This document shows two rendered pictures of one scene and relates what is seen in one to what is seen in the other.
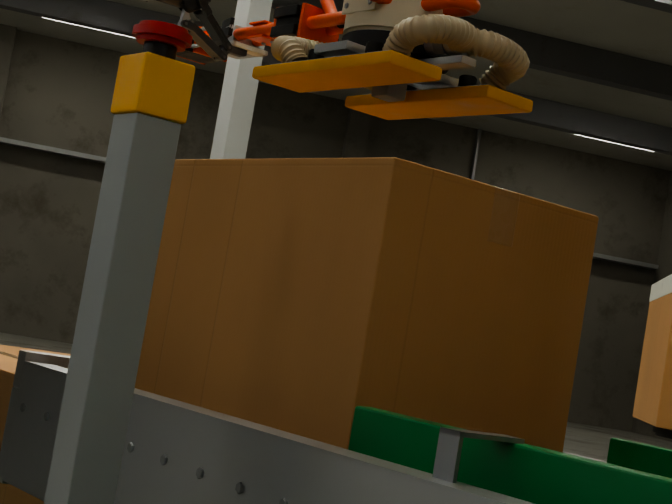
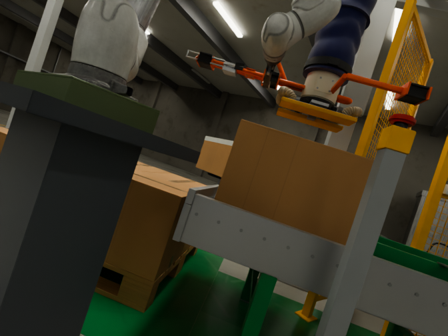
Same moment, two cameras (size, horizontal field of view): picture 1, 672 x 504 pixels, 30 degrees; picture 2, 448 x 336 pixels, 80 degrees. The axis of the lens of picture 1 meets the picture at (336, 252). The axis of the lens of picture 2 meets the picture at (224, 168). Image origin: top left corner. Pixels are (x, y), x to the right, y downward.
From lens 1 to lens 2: 1.67 m
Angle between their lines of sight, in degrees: 45
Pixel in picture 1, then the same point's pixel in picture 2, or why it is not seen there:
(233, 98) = (45, 30)
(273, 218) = (317, 164)
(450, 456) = not seen: outside the picture
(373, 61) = (349, 119)
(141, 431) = (295, 243)
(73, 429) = (361, 273)
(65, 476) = (355, 291)
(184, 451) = (326, 255)
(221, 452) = not seen: hidden behind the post
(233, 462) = not seen: hidden behind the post
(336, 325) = (349, 209)
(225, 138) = (41, 43)
